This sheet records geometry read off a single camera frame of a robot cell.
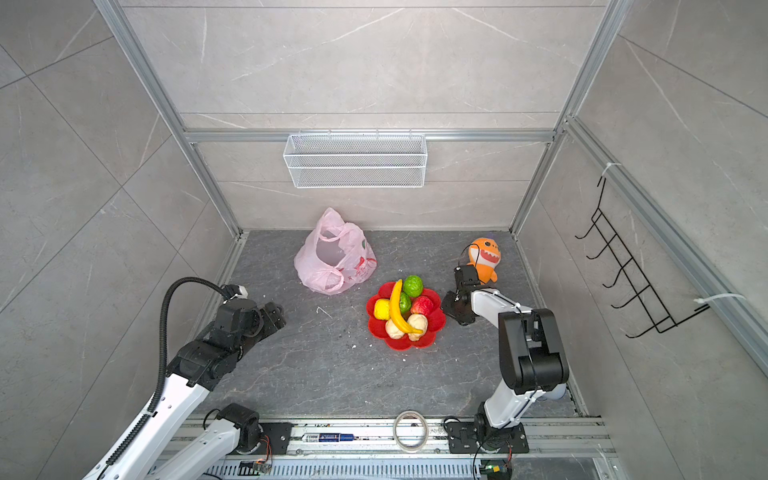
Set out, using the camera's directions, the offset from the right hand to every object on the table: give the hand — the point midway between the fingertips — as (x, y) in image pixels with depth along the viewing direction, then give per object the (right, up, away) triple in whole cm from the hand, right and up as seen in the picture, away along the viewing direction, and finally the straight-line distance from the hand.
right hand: (448, 306), depth 97 cm
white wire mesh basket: (-31, +50, +3) cm, 59 cm away
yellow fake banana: (-17, 0, -11) cm, 20 cm away
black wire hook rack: (+36, +8, -34) cm, 50 cm away
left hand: (-50, +4, -21) cm, 54 cm away
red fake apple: (-9, +1, -5) cm, 10 cm away
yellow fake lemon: (-22, +1, -7) cm, 23 cm away
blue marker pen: (-35, -29, -24) cm, 51 cm away
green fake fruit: (-12, +8, -4) cm, 15 cm away
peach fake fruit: (-11, -3, -9) cm, 14 cm away
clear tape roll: (-13, -31, -25) cm, 42 cm away
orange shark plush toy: (+14, +17, +6) cm, 23 cm away
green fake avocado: (-14, +2, -5) cm, 16 cm away
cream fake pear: (-19, -5, -10) cm, 22 cm away
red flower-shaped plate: (-23, -5, -6) cm, 25 cm away
